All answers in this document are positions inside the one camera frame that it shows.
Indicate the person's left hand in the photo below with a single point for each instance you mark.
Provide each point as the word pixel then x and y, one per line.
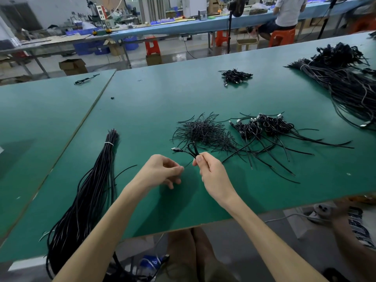
pixel 154 172

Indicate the person's right hand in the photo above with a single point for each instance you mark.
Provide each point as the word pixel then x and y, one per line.
pixel 216 179

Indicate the person's left forearm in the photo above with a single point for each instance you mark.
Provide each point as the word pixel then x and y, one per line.
pixel 94 240

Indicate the person's right forearm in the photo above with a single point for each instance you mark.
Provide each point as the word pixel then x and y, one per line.
pixel 276 243

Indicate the person's brown shorts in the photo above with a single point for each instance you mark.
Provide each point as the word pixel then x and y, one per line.
pixel 194 255

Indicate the person's right leg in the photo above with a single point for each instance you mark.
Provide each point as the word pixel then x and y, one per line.
pixel 355 238

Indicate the blue plastic item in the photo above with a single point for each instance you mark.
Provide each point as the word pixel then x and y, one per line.
pixel 151 264

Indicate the small cardboard box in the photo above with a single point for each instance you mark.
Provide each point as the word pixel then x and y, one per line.
pixel 154 59

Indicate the red plastic stool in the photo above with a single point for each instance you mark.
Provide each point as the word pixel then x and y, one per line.
pixel 153 46

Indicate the open cardboard box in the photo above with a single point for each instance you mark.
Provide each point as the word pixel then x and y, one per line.
pixel 73 67

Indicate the orange plastic stool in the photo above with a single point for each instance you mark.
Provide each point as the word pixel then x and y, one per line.
pixel 221 38
pixel 282 37
pixel 363 23

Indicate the long blue workbench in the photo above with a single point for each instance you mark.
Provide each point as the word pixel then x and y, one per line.
pixel 194 26

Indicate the black fan on stand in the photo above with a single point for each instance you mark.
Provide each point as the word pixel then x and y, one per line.
pixel 235 5

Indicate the black tripod stand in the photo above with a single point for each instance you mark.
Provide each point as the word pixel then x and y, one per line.
pixel 328 15

